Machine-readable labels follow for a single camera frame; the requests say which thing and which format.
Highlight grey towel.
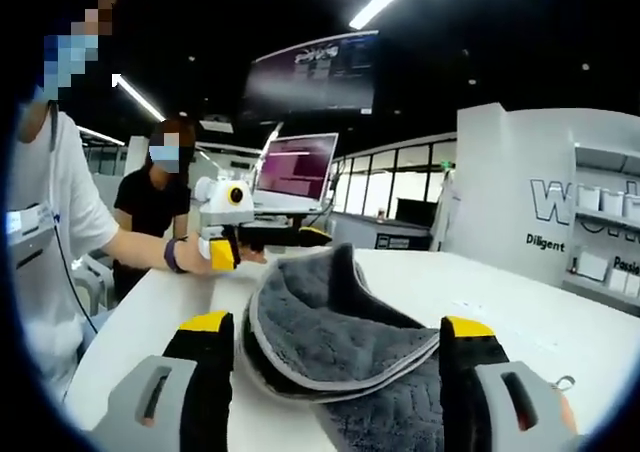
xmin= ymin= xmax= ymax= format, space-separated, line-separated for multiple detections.
xmin=241 ymin=241 xmax=577 ymax=452

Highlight person's left hand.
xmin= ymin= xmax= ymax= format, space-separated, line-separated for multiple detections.
xmin=182 ymin=234 xmax=214 ymax=275

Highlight person's right hand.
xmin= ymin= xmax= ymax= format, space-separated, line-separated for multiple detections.
xmin=555 ymin=394 xmax=580 ymax=438

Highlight purple wristband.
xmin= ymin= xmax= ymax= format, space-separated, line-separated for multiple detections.
xmin=163 ymin=238 xmax=190 ymax=274

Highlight silver laptop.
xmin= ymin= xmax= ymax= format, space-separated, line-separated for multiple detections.
xmin=252 ymin=132 xmax=340 ymax=216

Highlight black cabinet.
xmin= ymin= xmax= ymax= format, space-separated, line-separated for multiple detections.
xmin=374 ymin=197 xmax=437 ymax=252

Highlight grey plastic chair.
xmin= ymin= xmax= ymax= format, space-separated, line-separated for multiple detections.
xmin=72 ymin=254 xmax=116 ymax=318

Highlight white lab coat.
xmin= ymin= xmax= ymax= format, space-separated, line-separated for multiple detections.
xmin=433 ymin=170 xmax=462 ymax=253

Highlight hanging dark monitor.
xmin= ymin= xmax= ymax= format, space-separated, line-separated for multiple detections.
xmin=239 ymin=30 xmax=380 ymax=123

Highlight grey chest device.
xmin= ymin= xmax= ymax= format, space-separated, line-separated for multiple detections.
xmin=5 ymin=202 xmax=56 ymax=293

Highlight grey metal shelving rack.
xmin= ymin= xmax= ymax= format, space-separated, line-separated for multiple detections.
xmin=564 ymin=141 xmax=640 ymax=308

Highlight rows of white storage boxes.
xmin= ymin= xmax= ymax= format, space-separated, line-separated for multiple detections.
xmin=574 ymin=176 xmax=640 ymax=298

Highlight thin black chest cable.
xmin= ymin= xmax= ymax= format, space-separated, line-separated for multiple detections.
xmin=47 ymin=99 xmax=100 ymax=334

